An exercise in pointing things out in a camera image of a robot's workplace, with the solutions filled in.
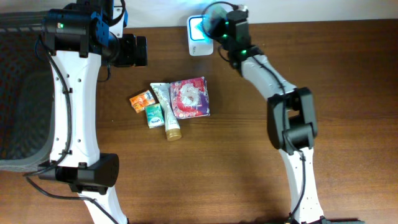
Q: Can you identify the mint green wipes pack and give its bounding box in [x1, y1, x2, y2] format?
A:
[201, 2, 228, 39]

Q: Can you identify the orange tissue pack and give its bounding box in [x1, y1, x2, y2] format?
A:
[129, 90, 155, 113]

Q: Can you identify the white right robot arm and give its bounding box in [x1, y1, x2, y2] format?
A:
[214, 8, 327, 223]

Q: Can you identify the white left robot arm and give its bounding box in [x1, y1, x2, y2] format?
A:
[34, 1, 147, 223]

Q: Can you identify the white barcode scanner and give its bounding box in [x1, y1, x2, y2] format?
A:
[187, 15, 214, 57]

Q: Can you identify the white cream tube gold cap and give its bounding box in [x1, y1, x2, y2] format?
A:
[150, 83, 182, 141]

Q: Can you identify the small teal tissue pack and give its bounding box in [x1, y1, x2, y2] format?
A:
[145, 103, 164, 129]

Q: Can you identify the dark grey plastic basket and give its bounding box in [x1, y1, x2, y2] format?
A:
[1, 11, 54, 172]

